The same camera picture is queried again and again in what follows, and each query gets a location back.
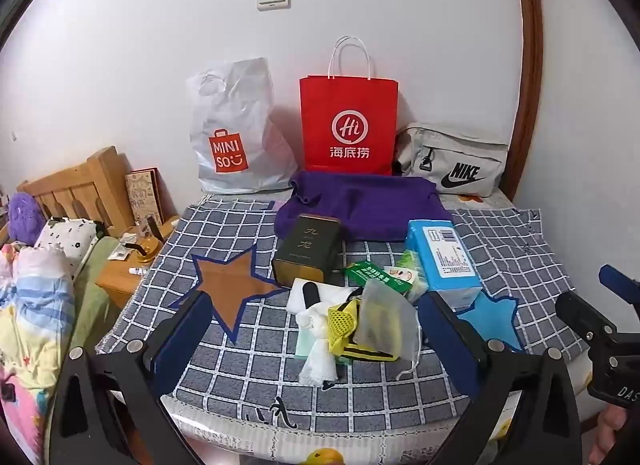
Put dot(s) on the white plastic shopping bag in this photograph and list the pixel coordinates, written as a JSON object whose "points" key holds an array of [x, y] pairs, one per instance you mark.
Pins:
{"points": [[240, 110]]}

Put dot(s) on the green packet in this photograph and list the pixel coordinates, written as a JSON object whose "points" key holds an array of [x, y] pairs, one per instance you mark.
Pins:
{"points": [[370, 275]]}

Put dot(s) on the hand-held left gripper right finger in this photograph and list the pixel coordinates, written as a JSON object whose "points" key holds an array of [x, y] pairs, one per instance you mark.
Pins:
{"points": [[445, 330]]}

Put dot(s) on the illustrated notebook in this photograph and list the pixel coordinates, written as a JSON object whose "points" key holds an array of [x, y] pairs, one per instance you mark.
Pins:
{"points": [[142, 195]]}

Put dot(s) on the blue tissue box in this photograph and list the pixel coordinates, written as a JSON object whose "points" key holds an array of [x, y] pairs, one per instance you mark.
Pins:
{"points": [[440, 255]]}

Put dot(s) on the purple fabric bag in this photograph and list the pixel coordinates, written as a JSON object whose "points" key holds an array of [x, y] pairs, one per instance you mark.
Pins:
{"points": [[375, 205]]}

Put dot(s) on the purple plush toy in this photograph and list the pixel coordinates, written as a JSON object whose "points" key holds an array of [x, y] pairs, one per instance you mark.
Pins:
{"points": [[25, 217]]}

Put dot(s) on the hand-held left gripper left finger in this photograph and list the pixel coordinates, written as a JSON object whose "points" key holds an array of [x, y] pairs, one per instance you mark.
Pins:
{"points": [[185, 330]]}

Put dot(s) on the dark green tea tin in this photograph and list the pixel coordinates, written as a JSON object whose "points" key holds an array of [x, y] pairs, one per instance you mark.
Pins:
{"points": [[305, 250]]}

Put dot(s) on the yellow black mesh pouch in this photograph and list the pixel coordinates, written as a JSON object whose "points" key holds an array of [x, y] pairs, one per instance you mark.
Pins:
{"points": [[340, 320]]}

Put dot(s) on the green white wipes pack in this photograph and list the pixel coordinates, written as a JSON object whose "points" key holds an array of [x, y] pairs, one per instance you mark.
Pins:
{"points": [[414, 272]]}

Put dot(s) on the white dotted pillow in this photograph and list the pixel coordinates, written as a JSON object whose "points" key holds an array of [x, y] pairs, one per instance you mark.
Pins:
{"points": [[60, 240]]}

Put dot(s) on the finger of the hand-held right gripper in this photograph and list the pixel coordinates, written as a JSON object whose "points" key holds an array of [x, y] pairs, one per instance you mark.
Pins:
{"points": [[617, 279], [582, 312]]}

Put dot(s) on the person's right hand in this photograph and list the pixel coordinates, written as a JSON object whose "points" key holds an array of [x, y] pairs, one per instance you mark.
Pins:
{"points": [[617, 437]]}

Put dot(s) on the mint green cloth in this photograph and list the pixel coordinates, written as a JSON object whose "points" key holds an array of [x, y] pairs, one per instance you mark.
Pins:
{"points": [[302, 345]]}

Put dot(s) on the grey waist bag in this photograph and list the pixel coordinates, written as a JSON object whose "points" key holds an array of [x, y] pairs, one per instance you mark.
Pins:
{"points": [[465, 155]]}

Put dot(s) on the red paper bag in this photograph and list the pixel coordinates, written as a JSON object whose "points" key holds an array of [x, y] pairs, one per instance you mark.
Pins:
{"points": [[350, 95]]}

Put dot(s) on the white and mint cloth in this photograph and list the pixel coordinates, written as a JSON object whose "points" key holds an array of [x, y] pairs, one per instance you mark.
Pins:
{"points": [[317, 365]]}

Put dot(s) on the wooden nightstand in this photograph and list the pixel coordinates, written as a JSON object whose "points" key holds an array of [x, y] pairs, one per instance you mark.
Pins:
{"points": [[120, 280]]}

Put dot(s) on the wooden headboard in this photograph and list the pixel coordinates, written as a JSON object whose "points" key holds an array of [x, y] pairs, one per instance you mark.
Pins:
{"points": [[100, 170]]}

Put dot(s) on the grey checkered blanket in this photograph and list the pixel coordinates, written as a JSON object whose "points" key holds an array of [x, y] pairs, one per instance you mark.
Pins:
{"points": [[250, 370]]}

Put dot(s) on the colourful quilt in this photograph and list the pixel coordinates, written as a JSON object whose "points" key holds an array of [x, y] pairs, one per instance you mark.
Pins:
{"points": [[30, 320]]}

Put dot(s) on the black gold desk stand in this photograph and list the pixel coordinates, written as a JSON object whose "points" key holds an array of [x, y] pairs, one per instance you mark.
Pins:
{"points": [[146, 247]]}

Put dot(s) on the green blanket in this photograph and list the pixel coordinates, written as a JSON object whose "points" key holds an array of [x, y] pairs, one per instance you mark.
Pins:
{"points": [[95, 295]]}

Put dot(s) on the wooden door frame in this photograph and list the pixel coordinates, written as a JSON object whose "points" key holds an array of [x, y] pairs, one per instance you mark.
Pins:
{"points": [[527, 70]]}

